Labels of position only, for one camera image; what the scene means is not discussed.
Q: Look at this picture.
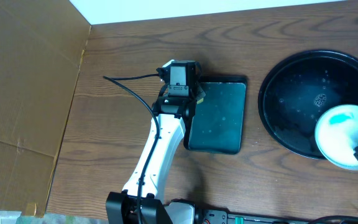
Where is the brown cardboard sheet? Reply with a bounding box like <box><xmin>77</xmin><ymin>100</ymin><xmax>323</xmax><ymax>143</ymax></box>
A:
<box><xmin>0</xmin><ymin>0</ymin><xmax>91</xmax><ymax>217</ymax></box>

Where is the black rectangular tray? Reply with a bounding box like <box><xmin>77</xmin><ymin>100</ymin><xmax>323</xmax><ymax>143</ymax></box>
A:
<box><xmin>183</xmin><ymin>75</ymin><xmax>247</xmax><ymax>155</ymax></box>

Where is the green plate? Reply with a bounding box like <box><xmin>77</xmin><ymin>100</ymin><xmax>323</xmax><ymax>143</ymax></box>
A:
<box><xmin>314</xmin><ymin>105</ymin><xmax>358</xmax><ymax>170</ymax></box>

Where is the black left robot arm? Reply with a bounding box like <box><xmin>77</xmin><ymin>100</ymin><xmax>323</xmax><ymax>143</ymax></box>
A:
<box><xmin>106</xmin><ymin>60</ymin><xmax>204</xmax><ymax>223</ymax></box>

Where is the black round tray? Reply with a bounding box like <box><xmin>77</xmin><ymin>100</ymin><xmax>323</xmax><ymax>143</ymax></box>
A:
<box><xmin>258</xmin><ymin>50</ymin><xmax>358</xmax><ymax>159</ymax></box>

